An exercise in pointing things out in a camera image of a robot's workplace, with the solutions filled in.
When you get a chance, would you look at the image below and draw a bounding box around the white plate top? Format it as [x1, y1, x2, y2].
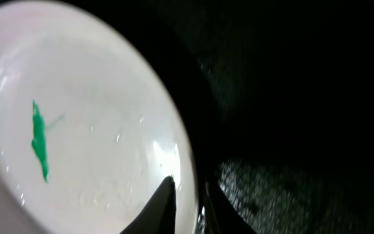
[0, 1, 199, 233]

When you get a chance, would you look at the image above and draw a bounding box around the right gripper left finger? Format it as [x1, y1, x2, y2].
[121, 176, 177, 234]

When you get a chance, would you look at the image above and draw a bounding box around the black round tray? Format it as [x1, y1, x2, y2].
[77, 1, 374, 233]

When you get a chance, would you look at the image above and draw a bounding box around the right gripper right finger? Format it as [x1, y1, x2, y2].
[203, 181, 256, 234]

